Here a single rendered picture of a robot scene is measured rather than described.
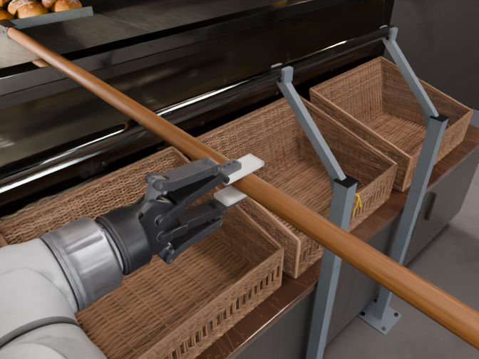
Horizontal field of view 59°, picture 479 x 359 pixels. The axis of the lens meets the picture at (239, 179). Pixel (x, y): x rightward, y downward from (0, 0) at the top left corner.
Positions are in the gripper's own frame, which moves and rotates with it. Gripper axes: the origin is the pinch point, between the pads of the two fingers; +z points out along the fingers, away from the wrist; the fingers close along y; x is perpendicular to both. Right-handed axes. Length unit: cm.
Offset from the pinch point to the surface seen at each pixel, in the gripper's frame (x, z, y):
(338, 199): -7.5, 39.0, 28.3
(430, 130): -9, 87, 28
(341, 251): 18.3, -1.2, -0.2
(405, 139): -36, 133, 60
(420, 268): -10, 128, 119
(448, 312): 30.3, -0.8, -0.8
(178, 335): -15, -5, 48
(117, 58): -65, 17, 4
